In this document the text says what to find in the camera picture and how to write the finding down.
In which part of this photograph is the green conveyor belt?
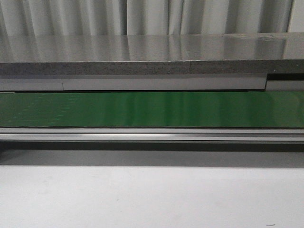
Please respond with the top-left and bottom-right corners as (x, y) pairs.
(0, 91), (304, 128)

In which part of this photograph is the grey stone slab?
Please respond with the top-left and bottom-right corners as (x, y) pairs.
(0, 33), (304, 76)

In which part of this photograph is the white pleated curtain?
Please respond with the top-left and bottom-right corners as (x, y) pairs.
(0, 0), (304, 36)

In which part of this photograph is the rear aluminium conveyor rail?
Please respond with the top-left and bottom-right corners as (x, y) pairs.
(0, 73), (304, 92)

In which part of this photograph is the aluminium conveyor rail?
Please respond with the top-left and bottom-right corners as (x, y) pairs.
(0, 73), (304, 92)
(0, 128), (304, 142)

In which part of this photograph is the front aluminium conveyor rail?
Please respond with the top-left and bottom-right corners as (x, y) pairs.
(0, 128), (304, 142)

